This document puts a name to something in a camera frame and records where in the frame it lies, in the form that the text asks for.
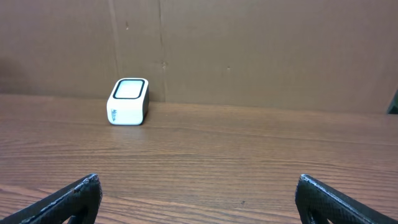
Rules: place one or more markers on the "white barcode scanner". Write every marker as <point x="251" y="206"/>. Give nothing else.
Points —
<point x="128" y="102"/>

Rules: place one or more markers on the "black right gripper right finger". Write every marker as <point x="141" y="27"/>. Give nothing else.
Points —
<point x="319" y="203"/>

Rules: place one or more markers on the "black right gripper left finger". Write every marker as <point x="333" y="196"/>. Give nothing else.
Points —
<point x="78" y="202"/>

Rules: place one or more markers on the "dark green object at edge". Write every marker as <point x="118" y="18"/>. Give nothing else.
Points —
<point x="393" y="107"/>

